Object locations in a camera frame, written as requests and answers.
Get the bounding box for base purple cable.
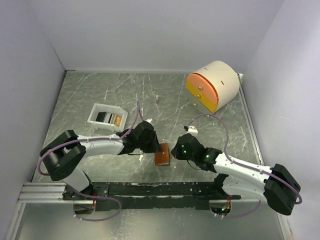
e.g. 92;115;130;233
213;199;262;219
72;194;125;222

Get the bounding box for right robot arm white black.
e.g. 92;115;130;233
171;133;302;216

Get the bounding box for brown leather card holder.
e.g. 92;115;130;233
154;142;172;167

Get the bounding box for stack of cards in tray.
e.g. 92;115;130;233
95;112;122;126

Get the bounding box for white card tray box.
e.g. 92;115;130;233
87;103;128;132

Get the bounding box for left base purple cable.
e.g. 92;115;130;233
72;194;125;222

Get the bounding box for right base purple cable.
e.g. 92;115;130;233
213;199;262;219

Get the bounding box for cream round drawer cabinet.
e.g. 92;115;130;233
185;60;240;114

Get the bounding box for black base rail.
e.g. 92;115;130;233
62;181;242;212

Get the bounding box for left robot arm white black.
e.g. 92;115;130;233
39;120;162;200

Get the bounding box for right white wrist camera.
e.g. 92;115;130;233
184;125;198;137

